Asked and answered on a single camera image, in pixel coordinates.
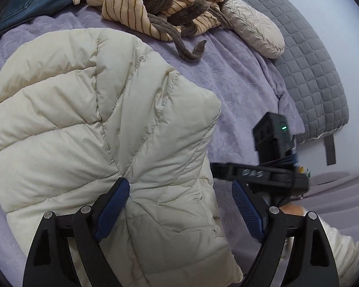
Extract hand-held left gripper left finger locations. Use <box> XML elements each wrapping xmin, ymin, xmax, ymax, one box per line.
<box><xmin>22</xmin><ymin>177</ymin><xmax>130</xmax><ymax>287</ymax></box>

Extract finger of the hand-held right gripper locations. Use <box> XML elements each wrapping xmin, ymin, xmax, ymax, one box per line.
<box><xmin>211</xmin><ymin>162</ymin><xmax>239</xmax><ymax>182</ymax></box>

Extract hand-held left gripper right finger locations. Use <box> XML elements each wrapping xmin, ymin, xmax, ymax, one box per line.
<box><xmin>231</xmin><ymin>179</ymin><xmax>340</xmax><ymax>287</ymax></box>

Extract cream quilted puffer jacket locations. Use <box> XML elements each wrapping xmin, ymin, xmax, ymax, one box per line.
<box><xmin>0</xmin><ymin>28</ymin><xmax>244</xmax><ymax>287</ymax></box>

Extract person's right forearm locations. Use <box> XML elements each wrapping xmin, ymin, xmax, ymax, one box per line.
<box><xmin>283</xmin><ymin>219</ymin><xmax>359</xmax><ymax>280</ymax></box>

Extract person's right hand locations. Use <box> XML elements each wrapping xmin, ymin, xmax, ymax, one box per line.
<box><xmin>279</xmin><ymin>204</ymin><xmax>306</xmax><ymax>216</ymax></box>

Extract purple blanket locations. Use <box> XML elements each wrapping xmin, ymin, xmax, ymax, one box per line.
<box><xmin>0</xmin><ymin>3</ymin><xmax>359</xmax><ymax>287</ymax></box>

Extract grey quilted mattress cover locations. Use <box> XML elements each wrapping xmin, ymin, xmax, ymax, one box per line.
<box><xmin>216</xmin><ymin>0</ymin><xmax>349</xmax><ymax>144</ymax></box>

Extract cream textured pillow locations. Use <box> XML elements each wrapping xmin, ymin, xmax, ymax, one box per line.
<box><xmin>221</xmin><ymin>0</ymin><xmax>286</xmax><ymax>60</ymax></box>

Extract beige striped fleece robe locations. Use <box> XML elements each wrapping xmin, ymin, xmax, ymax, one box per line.
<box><xmin>86</xmin><ymin>0</ymin><xmax>230</xmax><ymax>63</ymax></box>

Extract blue denim jeans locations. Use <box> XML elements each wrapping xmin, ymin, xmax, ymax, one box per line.
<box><xmin>0</xmin><ymin>0</ymin><xmax>92</xmax><ymax>38</ymax></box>

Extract grey strap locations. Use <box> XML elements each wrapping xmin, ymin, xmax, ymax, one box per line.
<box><xmin>324</xmin><ymin>134</ymin><xmax>336</xmax><ymax>166</ymax></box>

